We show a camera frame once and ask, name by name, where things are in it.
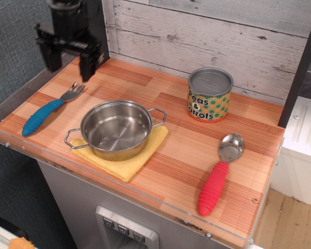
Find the stainless steel pot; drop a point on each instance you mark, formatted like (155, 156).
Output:
(117, 130)

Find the silver button panel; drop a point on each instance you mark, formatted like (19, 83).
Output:
(118, 231)

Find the black vertical post left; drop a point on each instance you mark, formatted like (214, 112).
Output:
(96, 36)

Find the red handled spoon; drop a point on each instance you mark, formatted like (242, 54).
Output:
(230, 149)

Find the blue handled fork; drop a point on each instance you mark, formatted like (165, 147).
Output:
(37, 119)

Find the peas and carrots can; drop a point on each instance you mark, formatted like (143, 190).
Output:
(209, 94)

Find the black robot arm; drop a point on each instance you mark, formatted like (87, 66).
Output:
(64, 3)

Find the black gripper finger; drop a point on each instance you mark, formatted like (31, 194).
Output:
(51, 56)
(89, 63)

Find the black vertical post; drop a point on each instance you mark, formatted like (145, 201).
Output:
(96, 36)
(296, 84)

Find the yellow folded cloth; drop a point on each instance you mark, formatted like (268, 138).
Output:
(126, 169)

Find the grey toy cabinet front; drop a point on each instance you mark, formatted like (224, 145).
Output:
(152, 198)

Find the white toy sink unit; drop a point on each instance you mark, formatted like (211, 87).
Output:
(291, 173)

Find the orange object bottom left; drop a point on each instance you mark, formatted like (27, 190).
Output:
(20, 243)

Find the black vertical post right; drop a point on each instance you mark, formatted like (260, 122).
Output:
(296, 84)

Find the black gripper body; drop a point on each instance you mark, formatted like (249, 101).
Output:
(69, 30)

